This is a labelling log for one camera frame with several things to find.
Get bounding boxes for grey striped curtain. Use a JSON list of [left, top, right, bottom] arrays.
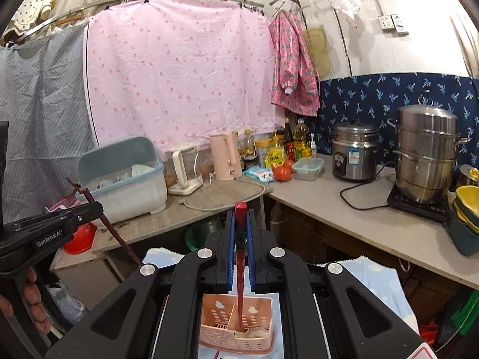
[[1, 27, 94, 223]]

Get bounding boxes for black induction cooker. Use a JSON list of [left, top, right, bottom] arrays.
[[387, 185, 450, 224]]

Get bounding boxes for bright red chopstick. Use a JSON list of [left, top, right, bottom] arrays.
[[235, 202, 248, 331]]

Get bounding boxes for person left hand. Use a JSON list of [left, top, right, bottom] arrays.
[[23, 267, 50, 335]]

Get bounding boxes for steel rice cooker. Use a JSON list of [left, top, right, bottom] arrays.
[[332, 121, 379, 182]]

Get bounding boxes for pink dotted curtain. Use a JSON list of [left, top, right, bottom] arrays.
[[84, 0, 284, 160]]

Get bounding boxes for teal white dish rack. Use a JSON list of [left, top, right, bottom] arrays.
[[77, 136, 168, 224]]

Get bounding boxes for red tomato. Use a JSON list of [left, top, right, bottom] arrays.
[[272, 160, 294, 182]]

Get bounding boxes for blue floral backsplash cloth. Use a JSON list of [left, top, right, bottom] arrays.
[[306, 72, 478, 169]]

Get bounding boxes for wall power socket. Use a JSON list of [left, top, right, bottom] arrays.
[[378, 14, 409, 36]]

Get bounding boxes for dark red patterned chopstick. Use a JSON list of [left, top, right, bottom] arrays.
[[67, 177, 143, 267]]

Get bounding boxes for pink perforated utensil basket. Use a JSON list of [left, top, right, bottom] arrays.
[[199, 294, 275, 355]]

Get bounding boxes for clear food container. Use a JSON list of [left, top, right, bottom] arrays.
[[292, 157, 325, 182]]

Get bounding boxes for white ceramic spoon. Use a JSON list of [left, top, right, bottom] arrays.
[[233, 327, 269, 339]]

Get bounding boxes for black power cable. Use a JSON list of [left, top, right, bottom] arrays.
[[338, 160, 398, 212]]

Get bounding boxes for yellow seasoning bag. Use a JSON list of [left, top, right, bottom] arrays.
[[265, 145, 287, 168]]

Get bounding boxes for steel stacked steamer pot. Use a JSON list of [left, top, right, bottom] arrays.
[[387, 105, 471, 204]]

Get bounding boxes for yellow teal bowl stack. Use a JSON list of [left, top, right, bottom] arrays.
[[449, 185, 479, 256]]

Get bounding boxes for light blue patterned tablecloth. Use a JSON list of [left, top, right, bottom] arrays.
[[143, 248, 419, 358]]

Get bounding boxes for wet wipes pack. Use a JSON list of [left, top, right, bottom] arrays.
[[243, 166, 275, 184]]

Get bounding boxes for yellow oil bottle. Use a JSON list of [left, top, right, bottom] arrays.
[[294, 118, 312, 161]]

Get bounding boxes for dark soy sauce bottle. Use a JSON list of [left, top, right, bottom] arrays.
[[283, 118, 295, 161]]

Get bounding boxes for red plastic basin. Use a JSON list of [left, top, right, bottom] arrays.
[[63, 223, 97, 255]]

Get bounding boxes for pink electric kettle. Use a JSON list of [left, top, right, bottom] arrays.
[[210, 131, 242, 182]]

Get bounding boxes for green basin under counter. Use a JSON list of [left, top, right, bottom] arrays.
[[185, 226, 204, 251]]

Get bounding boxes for pink floral apron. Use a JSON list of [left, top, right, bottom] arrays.
[[269, 10, 320, 117]]

